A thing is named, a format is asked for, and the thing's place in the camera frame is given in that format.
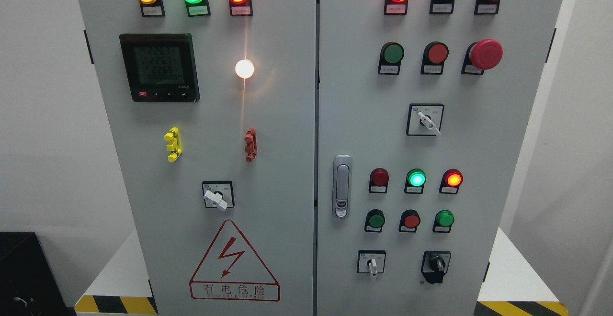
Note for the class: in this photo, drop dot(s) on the black rotary knob switch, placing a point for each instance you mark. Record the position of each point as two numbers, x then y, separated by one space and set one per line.
435 265

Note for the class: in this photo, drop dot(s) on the red terminal connector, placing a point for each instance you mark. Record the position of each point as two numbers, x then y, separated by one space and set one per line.
251 147

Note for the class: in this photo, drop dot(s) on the dark red indicator light left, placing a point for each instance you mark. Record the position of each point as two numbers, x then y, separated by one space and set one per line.
378 181

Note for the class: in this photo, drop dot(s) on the white lit indicator lamp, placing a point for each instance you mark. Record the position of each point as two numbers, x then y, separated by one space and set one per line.
244 68

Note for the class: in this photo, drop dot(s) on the green push button lower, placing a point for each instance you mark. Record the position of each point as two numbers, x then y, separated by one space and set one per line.
375 220

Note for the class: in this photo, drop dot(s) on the green push button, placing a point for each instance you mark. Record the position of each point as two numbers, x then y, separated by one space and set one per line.
375 220
390 59

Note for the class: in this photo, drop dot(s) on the green lit indicator middle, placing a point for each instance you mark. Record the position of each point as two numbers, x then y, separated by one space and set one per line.
415 181

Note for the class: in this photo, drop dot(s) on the grey left cabinet door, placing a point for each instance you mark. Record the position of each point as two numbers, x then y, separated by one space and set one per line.
274 194

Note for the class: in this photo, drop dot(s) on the grey cabinet door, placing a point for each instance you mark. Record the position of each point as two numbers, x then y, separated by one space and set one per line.
364 115
274 194

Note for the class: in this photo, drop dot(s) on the green push button upper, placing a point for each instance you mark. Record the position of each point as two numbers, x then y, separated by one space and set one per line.
390 59

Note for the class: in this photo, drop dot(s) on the red push button lower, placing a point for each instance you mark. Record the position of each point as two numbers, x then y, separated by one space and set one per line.
409 221

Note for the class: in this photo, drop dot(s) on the red push button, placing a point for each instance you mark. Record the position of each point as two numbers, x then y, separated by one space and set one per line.
409 221
434 56

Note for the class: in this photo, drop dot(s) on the yellow terminal connector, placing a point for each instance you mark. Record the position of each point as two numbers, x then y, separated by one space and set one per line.
173 139

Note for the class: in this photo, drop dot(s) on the grey right cabinet door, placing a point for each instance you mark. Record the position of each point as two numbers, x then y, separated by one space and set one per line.
364 115

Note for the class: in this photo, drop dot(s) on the red danger warning sticker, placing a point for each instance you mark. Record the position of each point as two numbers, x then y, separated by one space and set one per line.
232 269

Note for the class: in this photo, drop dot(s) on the red push button upper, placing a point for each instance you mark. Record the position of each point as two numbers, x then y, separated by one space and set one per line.
434 56

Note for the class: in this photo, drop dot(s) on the green illuminated button lower right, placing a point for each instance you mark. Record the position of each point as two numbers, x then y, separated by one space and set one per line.
443 222

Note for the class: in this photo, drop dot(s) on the black digital power meter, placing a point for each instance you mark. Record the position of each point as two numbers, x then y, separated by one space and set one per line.
160 67

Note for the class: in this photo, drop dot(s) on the red emergency stop button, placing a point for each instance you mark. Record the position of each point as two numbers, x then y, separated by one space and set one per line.
481 56

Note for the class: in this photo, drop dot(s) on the black box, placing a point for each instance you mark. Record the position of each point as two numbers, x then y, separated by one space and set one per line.
27 286

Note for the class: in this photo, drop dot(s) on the silver door handle lock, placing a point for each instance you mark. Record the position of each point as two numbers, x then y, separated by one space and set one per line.
342 168

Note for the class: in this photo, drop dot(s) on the white selector switch left door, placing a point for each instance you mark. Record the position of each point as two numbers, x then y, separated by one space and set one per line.
218 194

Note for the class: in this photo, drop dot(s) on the white selector switch upper right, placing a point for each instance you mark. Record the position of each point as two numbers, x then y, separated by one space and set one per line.
425 119

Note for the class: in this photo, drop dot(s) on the white selector switch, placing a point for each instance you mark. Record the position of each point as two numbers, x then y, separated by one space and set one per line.
425 119
371 262

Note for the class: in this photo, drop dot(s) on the white selector switch lower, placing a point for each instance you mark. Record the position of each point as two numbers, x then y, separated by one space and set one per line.
371 262

